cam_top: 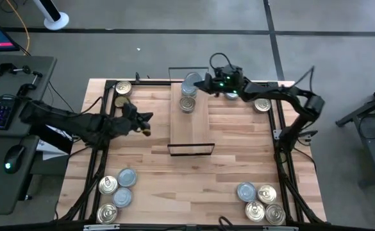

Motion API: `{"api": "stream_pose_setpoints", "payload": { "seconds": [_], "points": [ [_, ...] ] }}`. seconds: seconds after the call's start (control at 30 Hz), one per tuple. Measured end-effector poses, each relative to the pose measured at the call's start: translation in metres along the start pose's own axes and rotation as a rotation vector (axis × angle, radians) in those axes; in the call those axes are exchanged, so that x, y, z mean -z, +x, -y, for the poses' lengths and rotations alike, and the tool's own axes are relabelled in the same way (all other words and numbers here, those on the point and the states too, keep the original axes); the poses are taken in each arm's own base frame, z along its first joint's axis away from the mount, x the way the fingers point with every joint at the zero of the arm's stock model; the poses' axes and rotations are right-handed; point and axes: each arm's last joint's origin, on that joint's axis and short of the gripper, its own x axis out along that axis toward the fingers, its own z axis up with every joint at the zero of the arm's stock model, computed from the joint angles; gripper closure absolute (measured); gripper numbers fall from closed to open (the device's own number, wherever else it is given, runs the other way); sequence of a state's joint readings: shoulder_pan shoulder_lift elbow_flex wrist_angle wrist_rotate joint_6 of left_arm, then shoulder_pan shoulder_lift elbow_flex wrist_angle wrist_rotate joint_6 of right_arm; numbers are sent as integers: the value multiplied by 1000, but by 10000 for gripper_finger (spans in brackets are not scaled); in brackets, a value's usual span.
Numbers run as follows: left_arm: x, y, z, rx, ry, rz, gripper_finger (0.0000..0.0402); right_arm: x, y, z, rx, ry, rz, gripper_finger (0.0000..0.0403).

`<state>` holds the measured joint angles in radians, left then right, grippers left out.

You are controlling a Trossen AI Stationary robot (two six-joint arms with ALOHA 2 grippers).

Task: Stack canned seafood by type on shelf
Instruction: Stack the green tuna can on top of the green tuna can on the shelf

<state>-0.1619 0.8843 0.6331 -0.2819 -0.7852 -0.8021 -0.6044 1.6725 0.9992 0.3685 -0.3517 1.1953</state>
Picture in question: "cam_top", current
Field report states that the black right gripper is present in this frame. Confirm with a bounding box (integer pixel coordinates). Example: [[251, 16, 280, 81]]
[[193, 65, 249, 96]]

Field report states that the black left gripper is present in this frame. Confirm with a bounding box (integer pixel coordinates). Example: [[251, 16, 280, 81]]
[[105, 102, 154, 140]]

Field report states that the white paper sheet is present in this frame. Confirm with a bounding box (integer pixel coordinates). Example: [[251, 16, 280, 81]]
[[35, 134, 70, 161]]

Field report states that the black desk clamp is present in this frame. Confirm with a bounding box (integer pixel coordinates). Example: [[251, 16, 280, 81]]
[[0, 60, 33, 77], [15, 70, 44, 98]]

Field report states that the black computer mouse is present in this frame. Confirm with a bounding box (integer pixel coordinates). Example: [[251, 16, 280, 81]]
[[3, 144, 26, 175]]

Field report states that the white pole stand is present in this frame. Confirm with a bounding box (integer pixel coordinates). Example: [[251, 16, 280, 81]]
[[32, 0, 70, 31]]

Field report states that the dark grey computer desk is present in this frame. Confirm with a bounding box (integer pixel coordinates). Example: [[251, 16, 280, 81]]
[[0, 54, 58, 216]]

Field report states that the black equipment stand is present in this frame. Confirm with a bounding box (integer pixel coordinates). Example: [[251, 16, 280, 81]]
[[334, 81, 375, 189]]

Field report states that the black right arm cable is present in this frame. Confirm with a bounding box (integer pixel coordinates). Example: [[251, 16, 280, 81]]
[[208, 52, 315, 94]]

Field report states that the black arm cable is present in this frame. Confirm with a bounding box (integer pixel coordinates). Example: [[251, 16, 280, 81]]
[[78, 95, 101, 116], [208, 52, 315, 94]]

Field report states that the wooden shelf with black frame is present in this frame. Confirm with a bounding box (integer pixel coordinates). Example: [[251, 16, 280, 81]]
[[163, 66, 213, 157]]

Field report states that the black aluminium table frame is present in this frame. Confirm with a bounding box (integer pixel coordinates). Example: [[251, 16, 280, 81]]
[[55, 72, 328, 231]]

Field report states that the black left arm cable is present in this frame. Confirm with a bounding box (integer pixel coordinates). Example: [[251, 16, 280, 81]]
[[78, 95, 101, 116]]

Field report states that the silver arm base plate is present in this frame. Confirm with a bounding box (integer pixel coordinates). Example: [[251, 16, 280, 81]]
[[272, 128, 286, 141]]

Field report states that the grey metal bracket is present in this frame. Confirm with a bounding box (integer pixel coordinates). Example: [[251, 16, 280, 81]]
[[83, 224, 121, 231], [262, 226, 300, 231]]

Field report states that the yellow cable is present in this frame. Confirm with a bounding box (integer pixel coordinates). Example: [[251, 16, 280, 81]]
[[4, 0, 31, 56]]

